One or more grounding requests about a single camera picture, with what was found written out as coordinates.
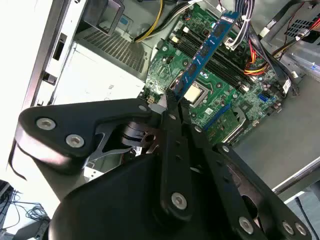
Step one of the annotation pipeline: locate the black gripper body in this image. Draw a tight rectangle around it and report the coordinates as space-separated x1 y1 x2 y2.
48 149 268 240

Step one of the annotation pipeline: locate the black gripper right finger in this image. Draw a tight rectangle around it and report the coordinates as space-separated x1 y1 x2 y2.
178 98 313 240

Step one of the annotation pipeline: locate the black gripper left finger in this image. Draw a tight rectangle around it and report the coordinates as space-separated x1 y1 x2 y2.
14 89 195 222

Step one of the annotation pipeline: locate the blue RAM stick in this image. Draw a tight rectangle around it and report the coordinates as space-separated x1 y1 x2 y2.
168 10 243 103

